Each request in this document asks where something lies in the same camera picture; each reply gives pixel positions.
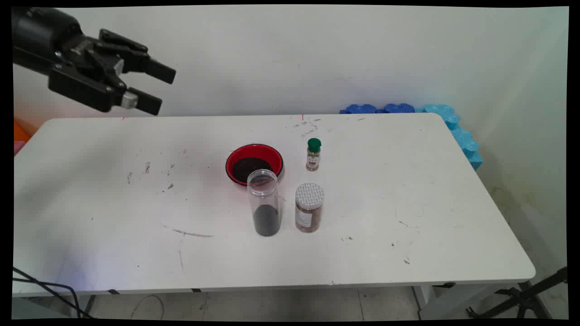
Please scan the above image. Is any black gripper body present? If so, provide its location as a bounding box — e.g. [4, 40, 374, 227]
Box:
[13, 7, 126, 90]

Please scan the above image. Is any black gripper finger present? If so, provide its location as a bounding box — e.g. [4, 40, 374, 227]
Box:
[48, 66, 163, 116]
[97, 29, 177, 85]

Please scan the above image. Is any clear plastic jar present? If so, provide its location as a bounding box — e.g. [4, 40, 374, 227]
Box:
[247, 169, 281, 237]

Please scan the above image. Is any black seed pile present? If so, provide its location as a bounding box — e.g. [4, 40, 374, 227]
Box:
[253, 205, 280, 237]
[232, 157, 275, 182]

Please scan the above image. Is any orange object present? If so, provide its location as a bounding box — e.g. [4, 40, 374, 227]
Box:
[14, 119, 31, 142]

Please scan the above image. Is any red bowl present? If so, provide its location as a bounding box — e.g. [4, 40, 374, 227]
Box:
[225, 144, 284, 187]

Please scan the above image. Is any green-capped spice bottle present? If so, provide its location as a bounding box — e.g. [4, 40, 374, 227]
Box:
[306, 138, 322, 172]

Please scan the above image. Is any white-lidded spice jar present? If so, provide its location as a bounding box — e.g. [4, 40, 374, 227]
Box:
[295, 182, 325, 233]

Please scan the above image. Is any light blue foam block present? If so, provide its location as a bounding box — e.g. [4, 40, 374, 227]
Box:
[415, 104, 483, 171]

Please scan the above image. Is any white table leg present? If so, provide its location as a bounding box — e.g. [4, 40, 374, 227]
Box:
[412, 284, 522, 320]

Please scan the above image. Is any black tripod stand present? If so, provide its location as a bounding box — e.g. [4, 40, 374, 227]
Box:
[466, 267, 568, 320]

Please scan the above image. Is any thin black cable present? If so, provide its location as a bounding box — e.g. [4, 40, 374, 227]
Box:
[13, 267, 91, 318]

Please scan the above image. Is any grey cable loop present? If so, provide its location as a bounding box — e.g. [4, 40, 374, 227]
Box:
[131, 295, 164, 320]

